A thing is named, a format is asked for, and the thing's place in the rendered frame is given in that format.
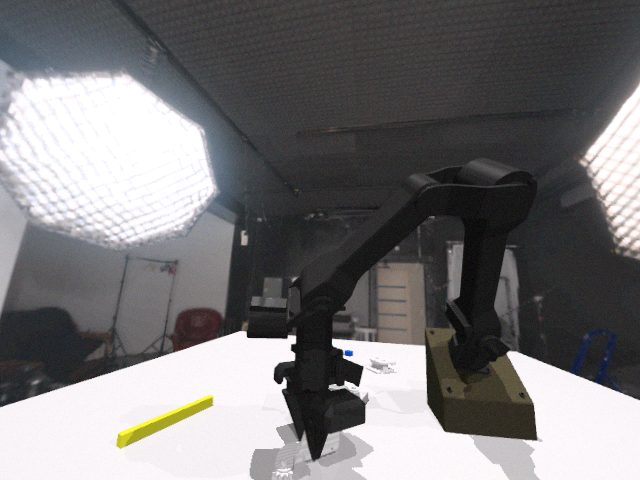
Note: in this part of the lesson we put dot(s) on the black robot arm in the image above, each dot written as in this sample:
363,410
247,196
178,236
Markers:
490,198

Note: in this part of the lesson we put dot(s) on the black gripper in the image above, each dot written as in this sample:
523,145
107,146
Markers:
313,407

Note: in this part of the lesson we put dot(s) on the yellow flat bar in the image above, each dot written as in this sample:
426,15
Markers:
153,425

